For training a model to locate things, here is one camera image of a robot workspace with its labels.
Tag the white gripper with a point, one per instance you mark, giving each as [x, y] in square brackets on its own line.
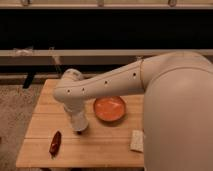
[74, 107]

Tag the wooden board table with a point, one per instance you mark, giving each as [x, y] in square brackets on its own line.
[101, 145]

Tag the white ceramic cup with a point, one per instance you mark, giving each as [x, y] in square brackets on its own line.
[79, 121]

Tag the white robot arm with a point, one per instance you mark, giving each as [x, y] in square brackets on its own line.
[177, 107]

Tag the beige sponge block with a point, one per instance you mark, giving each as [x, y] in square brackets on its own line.
[136, 143]

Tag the orange bowl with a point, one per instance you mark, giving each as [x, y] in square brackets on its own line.
[109, 109]

